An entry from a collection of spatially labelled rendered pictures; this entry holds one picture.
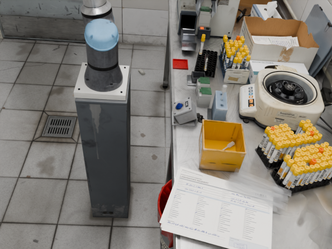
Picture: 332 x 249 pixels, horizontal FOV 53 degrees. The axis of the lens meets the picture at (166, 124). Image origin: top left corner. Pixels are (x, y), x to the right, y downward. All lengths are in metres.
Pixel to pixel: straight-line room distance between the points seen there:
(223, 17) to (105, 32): 0.69
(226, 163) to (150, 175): 1.13
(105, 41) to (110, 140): 0.46
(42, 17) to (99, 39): 2.10
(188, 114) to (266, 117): 0.28
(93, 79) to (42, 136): 1.21
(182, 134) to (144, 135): 1.20
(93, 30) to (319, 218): 0.95
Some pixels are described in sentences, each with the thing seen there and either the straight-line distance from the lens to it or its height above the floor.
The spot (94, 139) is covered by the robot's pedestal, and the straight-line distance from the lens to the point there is 1.47.
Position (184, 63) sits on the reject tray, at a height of 0.88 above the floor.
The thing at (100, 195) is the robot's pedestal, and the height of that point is 0.22.
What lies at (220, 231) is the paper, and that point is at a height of 0.89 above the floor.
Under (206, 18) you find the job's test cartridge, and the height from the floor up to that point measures 1.08.
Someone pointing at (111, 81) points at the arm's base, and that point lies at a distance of 1.31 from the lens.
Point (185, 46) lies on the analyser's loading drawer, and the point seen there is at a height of 0.92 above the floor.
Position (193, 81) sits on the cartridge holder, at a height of 0.90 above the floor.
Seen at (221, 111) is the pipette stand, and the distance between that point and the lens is 1.18.
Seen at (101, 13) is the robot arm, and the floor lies 1.14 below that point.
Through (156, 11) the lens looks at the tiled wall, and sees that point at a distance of 3.14.
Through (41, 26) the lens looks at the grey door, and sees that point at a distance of 3.33.
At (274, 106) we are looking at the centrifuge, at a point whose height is 0.99.
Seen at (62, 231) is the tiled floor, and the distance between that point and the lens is 1.99.
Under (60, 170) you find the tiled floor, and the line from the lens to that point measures 2.22.
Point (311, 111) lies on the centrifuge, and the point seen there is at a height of 0.99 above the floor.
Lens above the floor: 1.73
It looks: 45 degrees down
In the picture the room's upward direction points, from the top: 6 degrees clockwise
